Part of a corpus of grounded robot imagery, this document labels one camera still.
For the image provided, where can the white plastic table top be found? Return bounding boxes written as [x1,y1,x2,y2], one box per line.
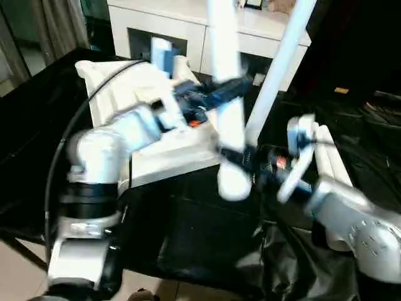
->
[74,59,222,189]

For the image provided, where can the white cabinet with glass doors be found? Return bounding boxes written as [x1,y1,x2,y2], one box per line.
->
[108,0,313,92]

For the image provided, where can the black plastic mat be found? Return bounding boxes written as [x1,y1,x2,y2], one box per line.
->
[0,46,401,301]

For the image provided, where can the dark cabinet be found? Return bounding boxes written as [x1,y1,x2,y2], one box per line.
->
[300,0,401,104]

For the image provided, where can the grey curtain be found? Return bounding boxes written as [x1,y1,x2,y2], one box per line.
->
[31,0,91,60]

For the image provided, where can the black right camera cable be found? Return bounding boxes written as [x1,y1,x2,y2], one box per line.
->
[308,139,336,149]

